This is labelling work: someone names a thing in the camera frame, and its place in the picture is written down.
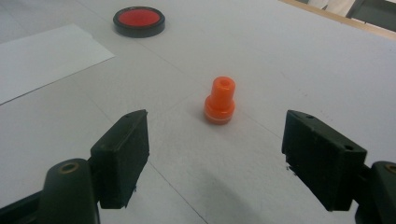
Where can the orange stamp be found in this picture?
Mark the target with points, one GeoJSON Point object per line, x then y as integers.
{"type": "Point", "coordinates": [219, 102]}

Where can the small white paper sheet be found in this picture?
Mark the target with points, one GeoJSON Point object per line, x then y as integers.
{"type": "Point", "coordinates": [40, 59]}

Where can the large white table cover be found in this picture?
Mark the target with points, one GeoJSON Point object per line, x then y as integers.
{"type": "Point", "coordinates": [264, 68]}

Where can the round black red ink pad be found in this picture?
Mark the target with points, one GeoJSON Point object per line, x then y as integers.
{"type": "Point", "coordinates": [138, 18]}

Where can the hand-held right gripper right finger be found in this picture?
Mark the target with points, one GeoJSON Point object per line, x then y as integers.
{"type": "Point", "coordinates": [323, 165]}

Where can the wooden table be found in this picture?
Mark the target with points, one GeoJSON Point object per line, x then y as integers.
{"type": "Point", "coordinates": [348, 21]}

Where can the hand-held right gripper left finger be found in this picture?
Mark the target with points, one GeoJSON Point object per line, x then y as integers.
{"type": "Point", "coordinates": [120, 161]}

